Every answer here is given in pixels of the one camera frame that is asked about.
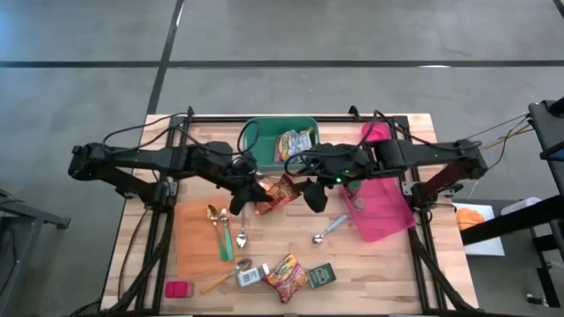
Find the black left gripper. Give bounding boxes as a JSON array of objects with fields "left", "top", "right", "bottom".
[{"left": 222, "top": 153, "right": 274, "bottom": 217}]

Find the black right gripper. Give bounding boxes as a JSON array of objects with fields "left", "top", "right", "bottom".
[{"left": 302, "top": 165, "right": 353, "bottom": 214}]

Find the dark brown seasoning packet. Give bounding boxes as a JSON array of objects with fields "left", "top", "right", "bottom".
[{"left": 254, "top": 173, "right": 302, "bottom": 217}]

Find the light blue handled spoon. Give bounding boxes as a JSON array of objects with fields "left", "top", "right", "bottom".
[{"left": 311, "top": 213, "right": 349, "bottom": 245}]

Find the gold spoon green handle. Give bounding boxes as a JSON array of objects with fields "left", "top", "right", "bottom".
[{"left": 205, "top": 203, "right": 230, "bottom": 262}]

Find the plain silver spoon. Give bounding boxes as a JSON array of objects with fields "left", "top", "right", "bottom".
[{"left": 235, "top": 205, "right": 249, "bottom": 250}]

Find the teal handled spoon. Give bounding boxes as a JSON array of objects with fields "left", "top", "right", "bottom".
[{"left": 219, "top": 207, "right": 235, "bottom": 262}]

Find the silver snack packet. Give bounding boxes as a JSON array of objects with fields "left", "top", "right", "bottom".
[{"left": 273, "top": 129, "right": 297, "bottom": 163}]

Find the yellow handled spoon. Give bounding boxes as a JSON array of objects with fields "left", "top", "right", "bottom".
[{"left": 199, "top": 257, "right": 253, "bottom": 295}]

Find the pink plastic tray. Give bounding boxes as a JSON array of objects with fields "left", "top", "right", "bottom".
[{"left": 338, "top": 177, "right": 417, "bottom": 244}]

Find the orange plastic tray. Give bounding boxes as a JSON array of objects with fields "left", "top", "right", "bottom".
[{"left": 174, "top": 196, "right": 237, "bottom": 279}]

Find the green spice tin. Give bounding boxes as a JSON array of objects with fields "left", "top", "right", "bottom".
[{"left": 307, "top": 262, "right": 338, "bottom": 290}]

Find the red ramen packet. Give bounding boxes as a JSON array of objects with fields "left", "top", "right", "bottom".
[{"left": 262, "top": 253, "right": 309, "bottom": 305}]

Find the pink red box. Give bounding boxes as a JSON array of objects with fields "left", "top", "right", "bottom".
[{"left": 164, "top": 280, "right": 196, "bottom": 299}]

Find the green plastic bin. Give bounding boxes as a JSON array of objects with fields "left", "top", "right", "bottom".
[{"left": 239, "top": 114, "right": 322, "bottom": 173}]

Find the white labelled spice jar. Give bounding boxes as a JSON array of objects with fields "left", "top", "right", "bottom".
[{"left": 235, "top": 262, "right": 271, "bottom": 289}]

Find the pink plastic bowl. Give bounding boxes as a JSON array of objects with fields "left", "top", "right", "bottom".
[{"left": 360, "top": 121, "right": 393, "bottom": 143}]

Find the orange cloth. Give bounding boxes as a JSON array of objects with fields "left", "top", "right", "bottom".
[{"left": 455, "top": 207, "right": 486, "bottom": 232}]

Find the white board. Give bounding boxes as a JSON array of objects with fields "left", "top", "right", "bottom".
[{"left": 452, "top": 202, "right": 507, "bottom": 257}]

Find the grey metal table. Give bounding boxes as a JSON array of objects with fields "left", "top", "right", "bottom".
[{"left": 0, "top": 192, "right": 71, "bottom": 317}]

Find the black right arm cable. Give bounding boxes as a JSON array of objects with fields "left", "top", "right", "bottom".
[{"left": 284, "top": 109, "right": 442, "bottom": 177}]

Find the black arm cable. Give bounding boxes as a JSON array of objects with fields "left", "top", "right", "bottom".
[
  {"left": 284, "top": 109, "right": 442, "bottom": 177},
  {"left": 101, "top": 113, "right": 261, "bottom": 155}
]

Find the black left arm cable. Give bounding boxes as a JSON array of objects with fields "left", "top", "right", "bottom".
[{"left": 101, "top": 113, "right": 261, "bottom": 155}]

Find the cables to cart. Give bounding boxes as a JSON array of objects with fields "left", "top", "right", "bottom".
[{"left": 464, "top": 113, "right": 532, "bottom": 171}]

